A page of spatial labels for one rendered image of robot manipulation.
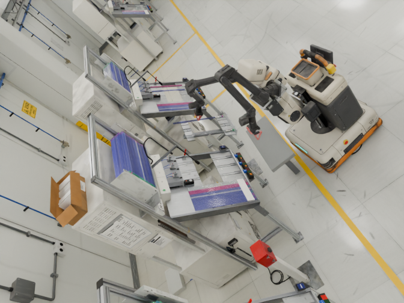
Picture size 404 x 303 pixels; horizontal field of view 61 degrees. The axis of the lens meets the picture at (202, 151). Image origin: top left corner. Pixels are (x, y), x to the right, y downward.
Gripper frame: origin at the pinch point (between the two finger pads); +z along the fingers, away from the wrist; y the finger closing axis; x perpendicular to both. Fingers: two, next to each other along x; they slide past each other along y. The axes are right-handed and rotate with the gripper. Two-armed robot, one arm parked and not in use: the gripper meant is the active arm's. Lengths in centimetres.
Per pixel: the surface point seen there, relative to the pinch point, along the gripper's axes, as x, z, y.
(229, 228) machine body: -1, 46, 99
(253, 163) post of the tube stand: 67, 67, 2
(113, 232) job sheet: -93, 16, 105
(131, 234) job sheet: -81, 22, 105
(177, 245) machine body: -41, 82, 78
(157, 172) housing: -52, 6, 61
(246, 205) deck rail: 8, 15, 106
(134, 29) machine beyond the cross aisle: -4, 47, -429
